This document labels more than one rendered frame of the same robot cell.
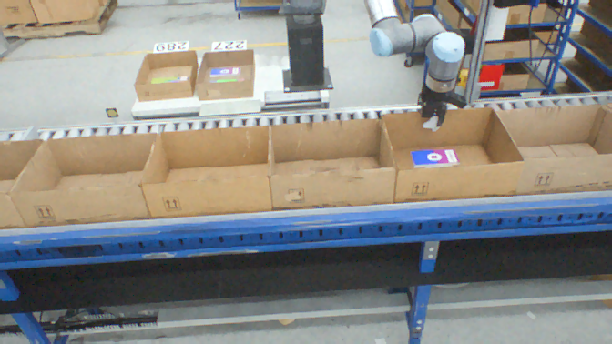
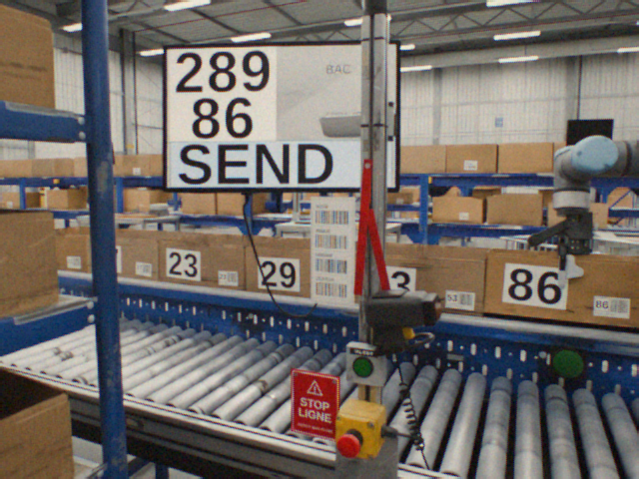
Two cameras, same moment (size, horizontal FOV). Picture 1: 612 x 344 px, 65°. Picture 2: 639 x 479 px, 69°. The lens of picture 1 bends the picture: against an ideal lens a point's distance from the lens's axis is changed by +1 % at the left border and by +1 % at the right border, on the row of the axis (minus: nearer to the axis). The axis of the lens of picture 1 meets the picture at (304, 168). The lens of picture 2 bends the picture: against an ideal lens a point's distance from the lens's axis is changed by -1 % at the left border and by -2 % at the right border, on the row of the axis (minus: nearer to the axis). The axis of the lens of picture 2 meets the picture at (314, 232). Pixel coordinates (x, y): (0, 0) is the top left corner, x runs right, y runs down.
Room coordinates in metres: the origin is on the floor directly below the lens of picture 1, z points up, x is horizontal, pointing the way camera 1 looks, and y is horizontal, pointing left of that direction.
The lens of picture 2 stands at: (2.83, -0.56, 1.27)
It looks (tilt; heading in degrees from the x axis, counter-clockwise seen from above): 6 degrees down; 205
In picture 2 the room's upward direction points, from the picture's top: straight up
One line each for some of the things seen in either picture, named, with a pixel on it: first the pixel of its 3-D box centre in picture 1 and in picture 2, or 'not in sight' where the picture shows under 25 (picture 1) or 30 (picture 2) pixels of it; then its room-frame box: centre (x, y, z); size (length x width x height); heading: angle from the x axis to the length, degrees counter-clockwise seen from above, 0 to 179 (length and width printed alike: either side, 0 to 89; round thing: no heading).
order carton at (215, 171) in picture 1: (214, 172); not in sight; (1.29, 0.31, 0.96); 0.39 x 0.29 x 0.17; 91
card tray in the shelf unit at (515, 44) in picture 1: (496, 35); not in sight; (2.68, -1.18, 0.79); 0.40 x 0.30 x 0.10; 2
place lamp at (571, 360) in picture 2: not in sight; (568, 364); (1.52, -0.45, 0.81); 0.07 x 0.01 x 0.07; 91
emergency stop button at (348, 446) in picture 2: not in sight; (350, 442); (2.13, -0.81, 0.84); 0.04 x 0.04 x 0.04; 1
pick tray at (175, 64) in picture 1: (168, 75); not in sight; (2.40, 0.70, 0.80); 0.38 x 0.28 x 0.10; 4
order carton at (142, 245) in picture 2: not in sight; (147, 253); (1.31, -2.05, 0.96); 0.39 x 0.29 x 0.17; 90
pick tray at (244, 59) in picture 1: (227, 74); not in sight; (2.37, 0.38, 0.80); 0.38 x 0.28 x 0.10; 1
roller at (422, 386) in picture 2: not in sight; (410, 410); (1.76, -0.80, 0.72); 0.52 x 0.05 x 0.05; 1
